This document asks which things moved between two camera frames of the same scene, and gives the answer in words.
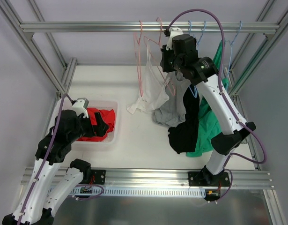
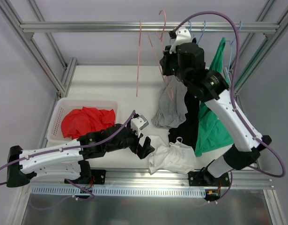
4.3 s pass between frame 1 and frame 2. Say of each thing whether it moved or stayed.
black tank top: stayed
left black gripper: moved
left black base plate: stayed
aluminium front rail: stayed
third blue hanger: stayed
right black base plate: stayed
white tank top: moved
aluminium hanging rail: stayed
